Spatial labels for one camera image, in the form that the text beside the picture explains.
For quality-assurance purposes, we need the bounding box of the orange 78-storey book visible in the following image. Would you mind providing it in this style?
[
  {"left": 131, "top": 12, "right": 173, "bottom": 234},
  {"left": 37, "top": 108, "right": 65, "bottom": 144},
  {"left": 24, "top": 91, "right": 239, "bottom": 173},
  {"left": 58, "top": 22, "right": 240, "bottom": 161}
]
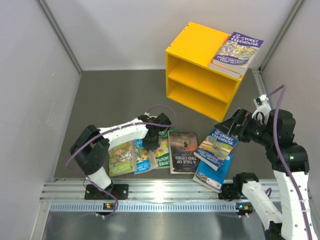
[{"left": 208, "top": 61, "right": 244, "bottom": 79}]

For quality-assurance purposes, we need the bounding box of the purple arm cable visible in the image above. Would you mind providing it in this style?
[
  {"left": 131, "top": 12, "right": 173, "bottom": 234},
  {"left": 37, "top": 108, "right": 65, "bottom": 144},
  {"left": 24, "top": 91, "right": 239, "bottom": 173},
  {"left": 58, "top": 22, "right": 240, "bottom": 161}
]
[
  {"left": 246, "top": 84, "right": 313, "bottom": 240},
  {"left": 64, "top": 104, "right": 177, "bottom": 218}
]

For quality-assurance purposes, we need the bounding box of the dark green treehouse book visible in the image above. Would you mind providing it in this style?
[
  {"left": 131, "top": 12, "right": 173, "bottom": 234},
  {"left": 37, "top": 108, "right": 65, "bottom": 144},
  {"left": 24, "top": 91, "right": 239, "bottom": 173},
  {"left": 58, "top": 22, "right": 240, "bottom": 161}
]
[{"left": 153, "top": 128, "right": 177, "bottom": 169}]

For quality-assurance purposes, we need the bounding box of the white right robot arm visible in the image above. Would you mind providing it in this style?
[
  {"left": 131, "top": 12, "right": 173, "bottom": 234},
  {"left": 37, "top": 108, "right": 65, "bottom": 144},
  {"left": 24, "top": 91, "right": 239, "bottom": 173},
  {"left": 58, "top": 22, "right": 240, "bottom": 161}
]
[{"left": 214, "top": 94, "right": 318, "bottom": 240}]

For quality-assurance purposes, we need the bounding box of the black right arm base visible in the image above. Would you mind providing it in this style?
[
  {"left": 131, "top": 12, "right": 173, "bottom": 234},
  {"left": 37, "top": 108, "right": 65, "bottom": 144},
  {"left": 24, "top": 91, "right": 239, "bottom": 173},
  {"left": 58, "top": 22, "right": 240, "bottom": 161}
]
[{"left": 218, "top": 183, "right": 246, "bottom": 202}]

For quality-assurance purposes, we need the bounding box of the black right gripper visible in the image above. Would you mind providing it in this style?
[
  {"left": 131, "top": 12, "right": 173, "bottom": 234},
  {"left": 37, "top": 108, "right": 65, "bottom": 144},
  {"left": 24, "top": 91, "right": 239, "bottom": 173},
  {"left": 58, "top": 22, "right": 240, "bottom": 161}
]
[{"left": 213, "top": 106, "right": 274, "bottom": 146}]

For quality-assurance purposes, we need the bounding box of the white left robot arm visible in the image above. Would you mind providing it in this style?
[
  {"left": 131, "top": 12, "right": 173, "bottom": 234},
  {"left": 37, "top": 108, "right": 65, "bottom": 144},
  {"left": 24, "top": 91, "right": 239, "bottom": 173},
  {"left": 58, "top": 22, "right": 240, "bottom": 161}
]
[{"left": 65, "top": 113, "right": 173, "bottom": 199}]

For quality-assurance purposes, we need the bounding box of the dark Tale of Two Cities book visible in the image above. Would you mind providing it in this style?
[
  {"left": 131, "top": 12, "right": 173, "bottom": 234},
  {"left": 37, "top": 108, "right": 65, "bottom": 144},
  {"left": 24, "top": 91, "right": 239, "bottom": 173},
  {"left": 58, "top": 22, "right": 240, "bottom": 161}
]
[{"left": 168, "top": 131, "right": 200, "bottom": 174}]

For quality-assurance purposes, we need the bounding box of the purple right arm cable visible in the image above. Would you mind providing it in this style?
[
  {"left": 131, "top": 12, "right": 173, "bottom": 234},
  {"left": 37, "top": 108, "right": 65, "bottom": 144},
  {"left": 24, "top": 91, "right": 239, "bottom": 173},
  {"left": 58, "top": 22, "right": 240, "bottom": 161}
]
[{"left": 246, "top": 84, "right": 313, "bottom": 240}]

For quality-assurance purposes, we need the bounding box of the light blue back-cover book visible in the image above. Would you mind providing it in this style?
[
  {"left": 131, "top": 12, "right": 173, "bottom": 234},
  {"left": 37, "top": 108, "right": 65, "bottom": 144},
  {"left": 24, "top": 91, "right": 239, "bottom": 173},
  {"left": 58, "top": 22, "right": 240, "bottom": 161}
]
[{"left": 193, "top": 154, "right": 234, "bottom": 193}]

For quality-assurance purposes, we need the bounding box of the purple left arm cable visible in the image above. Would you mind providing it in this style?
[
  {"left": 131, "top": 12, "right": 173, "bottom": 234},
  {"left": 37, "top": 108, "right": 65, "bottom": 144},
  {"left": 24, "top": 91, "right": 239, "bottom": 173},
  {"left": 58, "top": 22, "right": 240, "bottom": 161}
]
[{"left": 64, "top": 104, "right": 177, "bottom": 218}]

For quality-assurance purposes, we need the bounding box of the yellow wooden shelf cabinet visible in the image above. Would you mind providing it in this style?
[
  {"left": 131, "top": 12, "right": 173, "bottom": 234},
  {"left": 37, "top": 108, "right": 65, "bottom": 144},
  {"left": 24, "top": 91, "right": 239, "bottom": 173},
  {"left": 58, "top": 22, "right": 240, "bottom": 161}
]
[{"left": 165, "top": 21, "right": 243, "bottom": 122}]

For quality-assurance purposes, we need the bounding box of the light green 65-storey book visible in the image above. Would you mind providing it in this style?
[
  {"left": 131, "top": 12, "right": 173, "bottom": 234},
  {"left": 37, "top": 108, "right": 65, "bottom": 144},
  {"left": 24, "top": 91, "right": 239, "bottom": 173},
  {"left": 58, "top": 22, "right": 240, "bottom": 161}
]
[{"left": 108, "top": 141, "right": 136, "bottom": 177}]

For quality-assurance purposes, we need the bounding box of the purple 52-storey book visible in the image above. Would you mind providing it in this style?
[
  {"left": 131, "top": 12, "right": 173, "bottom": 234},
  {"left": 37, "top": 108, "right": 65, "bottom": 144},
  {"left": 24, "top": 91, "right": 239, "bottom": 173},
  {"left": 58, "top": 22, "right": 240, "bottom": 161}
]
[{"left": 212, "top": 32, "right": 264, "bottom": 66}]

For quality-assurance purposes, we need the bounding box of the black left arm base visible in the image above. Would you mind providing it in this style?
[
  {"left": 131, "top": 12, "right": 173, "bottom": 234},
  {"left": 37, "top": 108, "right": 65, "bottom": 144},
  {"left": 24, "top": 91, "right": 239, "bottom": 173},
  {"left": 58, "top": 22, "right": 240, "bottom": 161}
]
[{"left": 84, "top": 183, "right": 129, "bottom": 200}]

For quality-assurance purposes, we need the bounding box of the aluminium mounting rail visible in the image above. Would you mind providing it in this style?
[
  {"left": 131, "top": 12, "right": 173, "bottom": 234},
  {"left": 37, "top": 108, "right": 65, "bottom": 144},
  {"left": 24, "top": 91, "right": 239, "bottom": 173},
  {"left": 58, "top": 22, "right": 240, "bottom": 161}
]
[{"left": 40, "top": 178, "right": 249, "bottom": 213}]

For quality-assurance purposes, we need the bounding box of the blue 39-storey book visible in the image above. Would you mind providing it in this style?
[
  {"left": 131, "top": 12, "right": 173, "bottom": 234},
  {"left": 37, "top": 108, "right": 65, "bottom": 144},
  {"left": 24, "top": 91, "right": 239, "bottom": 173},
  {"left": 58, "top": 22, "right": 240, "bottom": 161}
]
[{"left": 193, "top": 128, "right": 238, "bottom": 171}]

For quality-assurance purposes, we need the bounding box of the blue 26-storey book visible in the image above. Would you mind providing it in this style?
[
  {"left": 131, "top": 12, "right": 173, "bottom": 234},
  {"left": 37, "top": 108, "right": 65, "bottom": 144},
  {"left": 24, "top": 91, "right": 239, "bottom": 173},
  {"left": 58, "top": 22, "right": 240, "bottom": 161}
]
[{"left": 133, "top": 139, "right": 158, "bottom": 175}]

